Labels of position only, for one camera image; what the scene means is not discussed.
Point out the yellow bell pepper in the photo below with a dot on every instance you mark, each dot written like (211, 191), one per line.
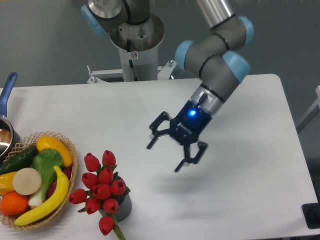
(6, 183)

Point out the white frame bar right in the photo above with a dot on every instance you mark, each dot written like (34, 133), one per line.
(310, 113)

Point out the red tulip bouquet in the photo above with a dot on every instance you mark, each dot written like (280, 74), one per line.
(98, 171)

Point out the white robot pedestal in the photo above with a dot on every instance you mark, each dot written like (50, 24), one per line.
(138, 47)

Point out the green bok choy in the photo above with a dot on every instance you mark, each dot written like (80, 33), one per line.
(44, 163)

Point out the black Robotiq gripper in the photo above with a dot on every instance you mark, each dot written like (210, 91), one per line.
(191, 127)

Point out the beige round disc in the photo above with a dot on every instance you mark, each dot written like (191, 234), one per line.
(27, 181)

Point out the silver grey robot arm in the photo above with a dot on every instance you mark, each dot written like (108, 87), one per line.
(214, 61)

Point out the red purple vegetable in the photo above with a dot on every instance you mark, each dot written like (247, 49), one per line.
(68, 172)

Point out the woven wicker basket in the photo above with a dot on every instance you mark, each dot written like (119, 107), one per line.
(26, 143)

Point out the dark grey ribbed vase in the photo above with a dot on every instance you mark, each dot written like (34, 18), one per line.
(118, 201)

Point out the orange fruit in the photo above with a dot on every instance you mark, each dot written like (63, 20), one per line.
(13, 204)

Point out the yellow banana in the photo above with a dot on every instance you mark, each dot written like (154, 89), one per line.
(50, 205)

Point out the black device at table edge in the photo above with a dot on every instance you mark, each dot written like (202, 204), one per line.
(311, 212)

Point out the green cucumber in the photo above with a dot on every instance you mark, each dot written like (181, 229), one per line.
(19, 161)

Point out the blue handled saucepan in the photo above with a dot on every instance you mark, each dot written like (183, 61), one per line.
(8, 136)

